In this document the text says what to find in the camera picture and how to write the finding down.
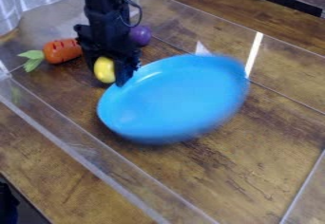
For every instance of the clear acrylic enclosure wall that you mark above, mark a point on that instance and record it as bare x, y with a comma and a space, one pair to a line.
255, 172

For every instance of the orange toy carrot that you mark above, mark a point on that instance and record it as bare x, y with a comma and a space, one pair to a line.
57, 52

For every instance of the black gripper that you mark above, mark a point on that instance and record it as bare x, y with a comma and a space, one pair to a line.
105, 37

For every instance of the purple toy eggplant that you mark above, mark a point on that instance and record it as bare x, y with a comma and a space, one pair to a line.
141, 35

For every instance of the yellow toy lemon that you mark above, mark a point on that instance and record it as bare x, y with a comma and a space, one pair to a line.
104, 70

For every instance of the blue round plastic tray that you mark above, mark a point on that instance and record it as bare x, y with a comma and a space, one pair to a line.
176, 100

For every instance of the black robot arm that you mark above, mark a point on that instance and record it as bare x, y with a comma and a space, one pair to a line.
105, 6

